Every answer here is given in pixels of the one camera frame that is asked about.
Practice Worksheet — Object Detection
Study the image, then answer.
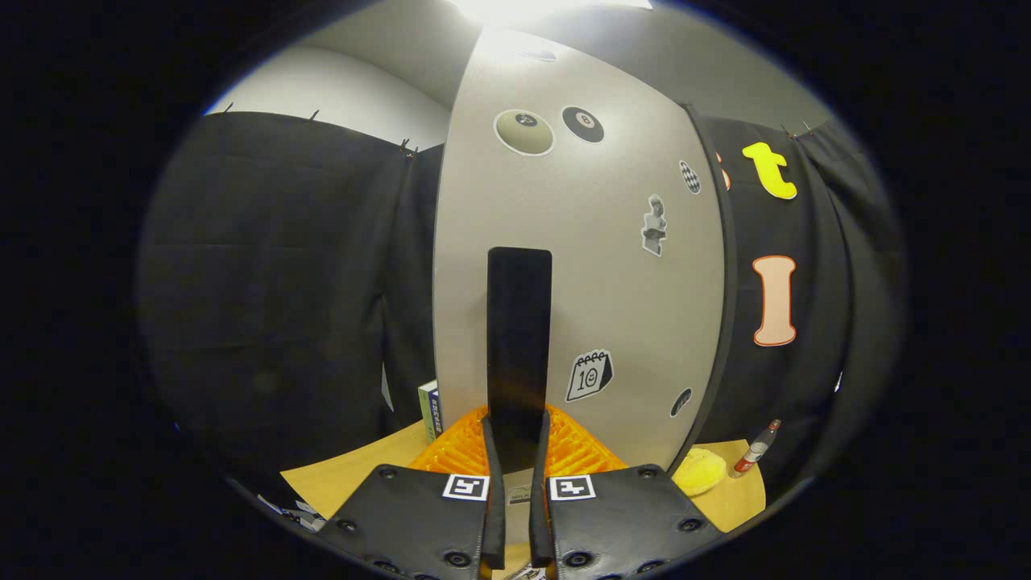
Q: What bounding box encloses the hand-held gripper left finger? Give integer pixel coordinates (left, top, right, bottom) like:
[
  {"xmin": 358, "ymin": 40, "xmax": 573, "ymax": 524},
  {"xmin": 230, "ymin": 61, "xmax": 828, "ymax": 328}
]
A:
[{"xmin": 334, "ymin": 405, "xmax": 507, "ymax": 580}]

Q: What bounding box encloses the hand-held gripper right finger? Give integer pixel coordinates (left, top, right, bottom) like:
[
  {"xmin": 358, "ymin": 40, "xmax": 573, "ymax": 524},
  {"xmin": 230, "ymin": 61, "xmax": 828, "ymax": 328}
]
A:
[{"xmin": 528, "ymin": 405, "xmax": 726, "ymax": 580}]

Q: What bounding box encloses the black door handle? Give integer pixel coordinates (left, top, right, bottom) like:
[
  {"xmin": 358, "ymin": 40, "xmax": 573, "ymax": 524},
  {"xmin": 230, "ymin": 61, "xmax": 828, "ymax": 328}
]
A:
[{"xmin": 487, "ymin": 247, "xmax": 553, "ymax": 474}]

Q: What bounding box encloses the beige shoe cabinet door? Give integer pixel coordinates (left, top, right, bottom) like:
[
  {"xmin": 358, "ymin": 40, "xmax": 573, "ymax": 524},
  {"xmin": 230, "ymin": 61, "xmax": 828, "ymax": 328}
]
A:
[{"xmin": 433, "ymin": 24, "xmax": 726, "ymax": 508}]

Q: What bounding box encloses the dark grey shoe cabinet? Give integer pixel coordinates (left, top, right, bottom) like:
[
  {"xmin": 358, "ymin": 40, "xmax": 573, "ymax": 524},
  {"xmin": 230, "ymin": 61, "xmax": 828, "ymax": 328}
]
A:
[{"xmin": 681, "ymin": 103, "xmax": 739, "ymax": 476}]

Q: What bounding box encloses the yellow soft toy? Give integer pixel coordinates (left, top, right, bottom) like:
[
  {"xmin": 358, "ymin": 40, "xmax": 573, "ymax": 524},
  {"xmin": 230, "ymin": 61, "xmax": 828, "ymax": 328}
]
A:
[{"xmin": 673, "ymin": 448, "xmax": 727, "ymax": 496}]

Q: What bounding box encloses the red label plastic bottle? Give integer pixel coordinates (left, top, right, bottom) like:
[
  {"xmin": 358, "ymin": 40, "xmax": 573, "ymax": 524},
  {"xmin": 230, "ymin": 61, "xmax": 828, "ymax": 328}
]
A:
[{"xmin": 729, "ymin": 419, "xmax": 782, "ymax": 479}]

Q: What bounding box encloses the black backdrop cloth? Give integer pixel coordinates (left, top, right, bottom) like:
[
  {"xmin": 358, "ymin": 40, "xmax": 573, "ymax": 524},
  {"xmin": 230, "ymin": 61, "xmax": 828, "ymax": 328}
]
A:
[{"xmin": 137, "ymin": 105, "xmax": 907, "ymax": 500}]

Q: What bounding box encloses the large ceiling light panel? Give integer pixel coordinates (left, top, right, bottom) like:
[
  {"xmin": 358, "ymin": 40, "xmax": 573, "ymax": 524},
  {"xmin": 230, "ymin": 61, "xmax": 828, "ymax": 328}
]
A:
[{"xmin": 451, "ymin": 0, "xmax": 653, "ymax": 23}]

